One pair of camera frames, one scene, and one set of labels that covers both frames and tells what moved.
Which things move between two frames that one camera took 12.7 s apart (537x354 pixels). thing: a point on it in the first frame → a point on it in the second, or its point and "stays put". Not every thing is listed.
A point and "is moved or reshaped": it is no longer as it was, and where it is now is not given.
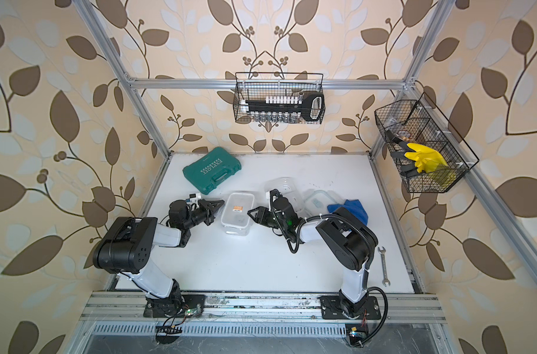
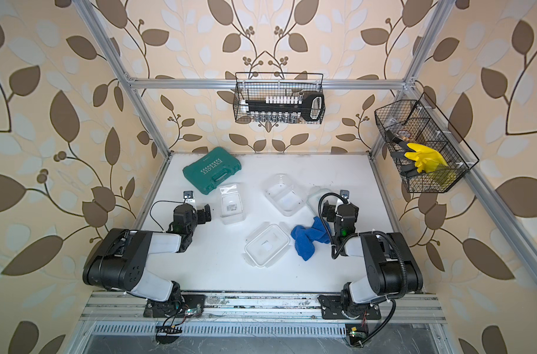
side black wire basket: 427,161 stays put
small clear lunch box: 234,213 is moved or reshaped
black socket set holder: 288,108 stays put
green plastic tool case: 212,170 stays put
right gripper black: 261,215 → 330,210
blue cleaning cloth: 353,206 is moved or reshaped
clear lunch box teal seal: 288,188 stays put
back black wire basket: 279,97 stays put
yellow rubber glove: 427,160 stays put
